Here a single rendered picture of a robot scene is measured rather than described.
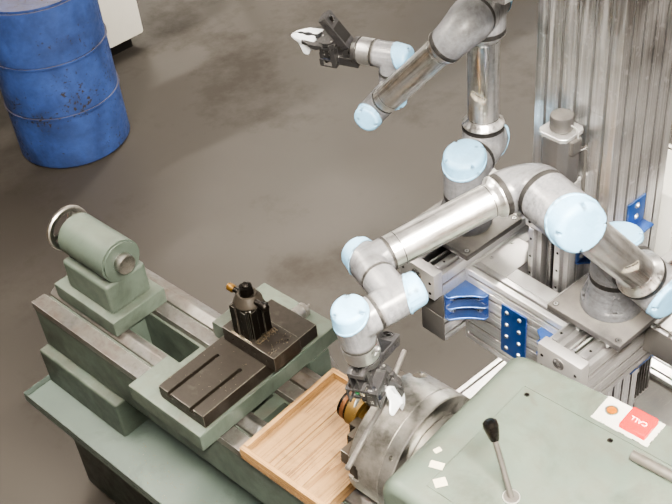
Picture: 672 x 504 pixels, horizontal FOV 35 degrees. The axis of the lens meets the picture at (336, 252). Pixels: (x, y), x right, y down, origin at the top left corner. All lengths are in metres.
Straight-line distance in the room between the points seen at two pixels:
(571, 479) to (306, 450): 0.81
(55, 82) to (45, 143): 0.37
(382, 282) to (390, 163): 3.16
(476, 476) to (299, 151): 3.36
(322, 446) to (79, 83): 3.01
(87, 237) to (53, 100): 2.28
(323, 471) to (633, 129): 1.15
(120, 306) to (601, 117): 1.49
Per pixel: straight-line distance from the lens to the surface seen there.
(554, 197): 2.15
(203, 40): 6.49
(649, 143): 2.79
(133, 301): 3.22
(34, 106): 5.41
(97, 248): 3.10
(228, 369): 2.87
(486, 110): 2.85
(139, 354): 3.15
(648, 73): 2.64
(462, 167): 2.79
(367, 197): 4.99
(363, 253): 2.13
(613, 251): 2.29
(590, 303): 2.66
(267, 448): 2.78
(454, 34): 2.61
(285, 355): 2.83
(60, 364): 3.46
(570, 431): 2.30
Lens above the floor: 3.00
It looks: 40 degrees down
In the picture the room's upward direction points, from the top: 7 degrees counter-clockwise
